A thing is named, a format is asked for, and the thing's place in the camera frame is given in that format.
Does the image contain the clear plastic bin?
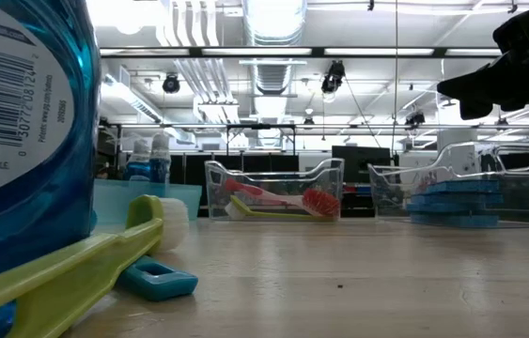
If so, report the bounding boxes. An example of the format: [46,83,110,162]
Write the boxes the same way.
[203,157,346,223]
[366,141,529,228]

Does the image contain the red and pink dish brush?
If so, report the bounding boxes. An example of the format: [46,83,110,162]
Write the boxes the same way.
[223,174,342,218]

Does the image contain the yellow-green dish brush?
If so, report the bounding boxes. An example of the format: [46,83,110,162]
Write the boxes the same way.
[0,194,191,338]
[224,195,335,223]

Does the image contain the teal plastic bin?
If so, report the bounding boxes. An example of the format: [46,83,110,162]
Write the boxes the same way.
[92,177,203,234]

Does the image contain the black monitor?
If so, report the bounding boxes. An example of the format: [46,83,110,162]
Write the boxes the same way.
[331,145,393,212]

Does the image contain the black ceiling camera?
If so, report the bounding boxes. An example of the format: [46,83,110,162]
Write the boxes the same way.
[404,111,428,128]
[161,73,181,95]

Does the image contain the thin hanging cable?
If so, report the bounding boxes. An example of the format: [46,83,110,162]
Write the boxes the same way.
[392,0,399,156]

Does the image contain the black overhead camera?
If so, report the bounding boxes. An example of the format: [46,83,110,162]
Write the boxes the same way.
[319,59,348,95]

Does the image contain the silver ventilation duct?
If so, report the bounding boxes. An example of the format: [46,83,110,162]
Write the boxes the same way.
[242,0,310,95]

